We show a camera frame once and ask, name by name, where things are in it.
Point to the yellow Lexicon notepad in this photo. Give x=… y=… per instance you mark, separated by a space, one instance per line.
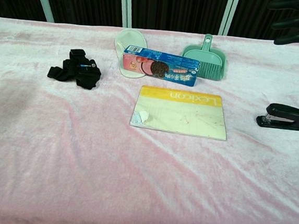
x=185 y=117

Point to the pink fluffy blanket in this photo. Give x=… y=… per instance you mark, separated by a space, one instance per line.
x=108 y=166

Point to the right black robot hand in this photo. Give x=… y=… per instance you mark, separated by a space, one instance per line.
x=290 y=23

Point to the blue cookie box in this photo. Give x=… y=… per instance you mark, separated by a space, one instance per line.
x=174 y=63

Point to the black stapler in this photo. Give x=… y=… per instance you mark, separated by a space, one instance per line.
x=288 y=113

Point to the pale green slipper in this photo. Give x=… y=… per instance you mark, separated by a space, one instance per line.
x=129 y=38

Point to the wide pale green frame post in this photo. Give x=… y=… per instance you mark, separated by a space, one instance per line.
x=127 y=5

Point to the green hand brush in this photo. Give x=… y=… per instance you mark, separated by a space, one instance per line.
x=208 y=68

